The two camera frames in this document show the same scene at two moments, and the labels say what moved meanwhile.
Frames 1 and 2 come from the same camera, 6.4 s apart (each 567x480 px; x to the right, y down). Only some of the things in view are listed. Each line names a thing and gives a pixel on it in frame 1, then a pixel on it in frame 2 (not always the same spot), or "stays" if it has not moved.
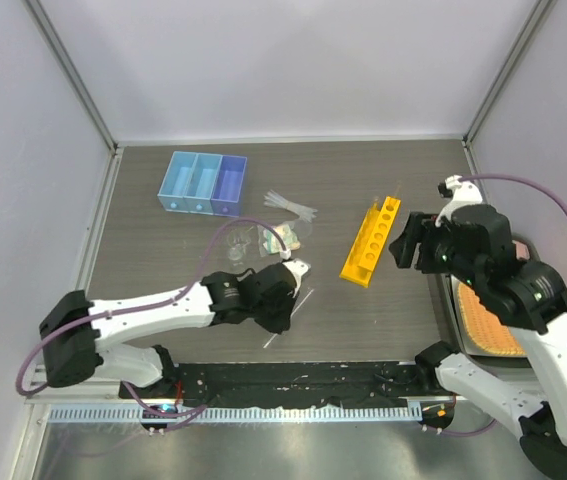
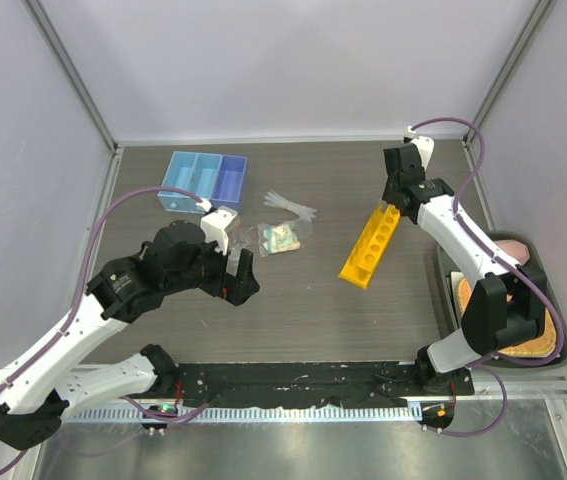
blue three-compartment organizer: x=204 y=183 stays
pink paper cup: x=521 y=250 stays
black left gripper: x=282 y=323 to x=237 y=289
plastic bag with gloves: x=268 y=241 stays
